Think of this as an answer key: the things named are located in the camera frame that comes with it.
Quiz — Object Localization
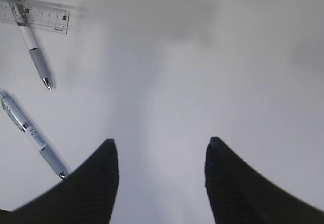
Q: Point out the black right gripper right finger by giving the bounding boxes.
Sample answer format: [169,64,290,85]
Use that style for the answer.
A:
[205,137,323,223]

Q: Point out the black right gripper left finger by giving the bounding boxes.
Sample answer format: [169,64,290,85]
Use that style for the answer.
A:
[1,139,119,223]

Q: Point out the blue clear grey-grip pen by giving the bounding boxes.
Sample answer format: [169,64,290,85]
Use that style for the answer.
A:
[1,90,68,179]

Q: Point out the grey grip pen on ruler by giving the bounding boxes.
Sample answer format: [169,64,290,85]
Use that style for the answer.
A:
[7,0,52,90]

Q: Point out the clear plastic ruler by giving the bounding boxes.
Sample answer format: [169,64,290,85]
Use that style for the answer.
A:
[0,0,89,35]

